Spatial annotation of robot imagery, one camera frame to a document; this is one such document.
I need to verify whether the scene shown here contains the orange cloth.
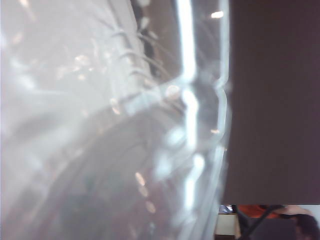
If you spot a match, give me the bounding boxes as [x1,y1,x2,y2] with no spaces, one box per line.
[237,204,313,220]

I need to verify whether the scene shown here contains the clear water bottle red label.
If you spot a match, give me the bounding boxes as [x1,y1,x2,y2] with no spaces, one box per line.
[0,0,233,240]

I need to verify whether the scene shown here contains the brown fabric desk divider panel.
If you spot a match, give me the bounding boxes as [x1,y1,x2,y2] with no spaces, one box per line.
[221,0,320,206]

